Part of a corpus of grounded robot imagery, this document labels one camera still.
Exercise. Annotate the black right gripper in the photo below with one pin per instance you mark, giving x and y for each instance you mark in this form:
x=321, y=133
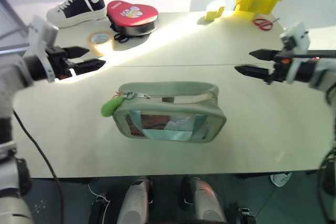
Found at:
x=279, y=66

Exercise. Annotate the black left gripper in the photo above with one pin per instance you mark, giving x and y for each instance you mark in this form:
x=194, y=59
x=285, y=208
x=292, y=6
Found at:
x=58, y=62

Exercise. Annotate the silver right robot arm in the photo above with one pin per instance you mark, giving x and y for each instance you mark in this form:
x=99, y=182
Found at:
x=324, y=73

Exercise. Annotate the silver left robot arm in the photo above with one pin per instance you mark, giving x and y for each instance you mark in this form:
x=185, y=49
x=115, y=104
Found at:
x=10, y=77

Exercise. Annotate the green transparent toiletry bag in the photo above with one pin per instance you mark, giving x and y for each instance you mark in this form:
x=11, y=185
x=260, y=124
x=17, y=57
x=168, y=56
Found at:
x=170, y=112

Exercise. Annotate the clear packing tape roll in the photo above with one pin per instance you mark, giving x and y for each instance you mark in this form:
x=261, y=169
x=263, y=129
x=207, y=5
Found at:
x=101, y=41

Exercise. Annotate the black and white sneaker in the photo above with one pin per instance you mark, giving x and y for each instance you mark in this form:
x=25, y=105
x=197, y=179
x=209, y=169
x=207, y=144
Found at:
x=76, y=9

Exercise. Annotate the green zipper pull charm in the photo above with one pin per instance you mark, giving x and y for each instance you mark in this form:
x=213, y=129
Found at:
x=111, y=106

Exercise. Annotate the small yellow plastic holder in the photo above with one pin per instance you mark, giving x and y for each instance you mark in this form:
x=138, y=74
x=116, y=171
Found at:
x=214, y=14

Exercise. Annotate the red heart-shaped tin box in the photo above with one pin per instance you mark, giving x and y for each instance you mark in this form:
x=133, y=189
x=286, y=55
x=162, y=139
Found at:
x=132, y=16

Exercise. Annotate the white shoe on floor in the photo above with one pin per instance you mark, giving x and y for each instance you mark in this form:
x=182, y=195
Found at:
x=281, y=178

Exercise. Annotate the silver right robot leg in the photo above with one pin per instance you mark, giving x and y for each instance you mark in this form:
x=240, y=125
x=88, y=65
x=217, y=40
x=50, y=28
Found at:
x=203, y=200

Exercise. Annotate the silver robot leg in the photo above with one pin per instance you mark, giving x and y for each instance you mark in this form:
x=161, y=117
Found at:
x=203, y=200
x=135, y=201

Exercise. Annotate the silver left robot leg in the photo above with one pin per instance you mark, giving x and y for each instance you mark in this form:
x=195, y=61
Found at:
x=135, y=201

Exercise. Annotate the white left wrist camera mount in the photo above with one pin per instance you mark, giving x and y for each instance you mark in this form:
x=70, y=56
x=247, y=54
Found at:
x=42, y=40

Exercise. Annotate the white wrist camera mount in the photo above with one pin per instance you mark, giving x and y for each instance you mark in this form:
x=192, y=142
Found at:
x=298, y=41
x=42, y=40

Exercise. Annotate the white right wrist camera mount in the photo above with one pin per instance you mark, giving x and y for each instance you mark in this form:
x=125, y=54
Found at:
x=298, y=41

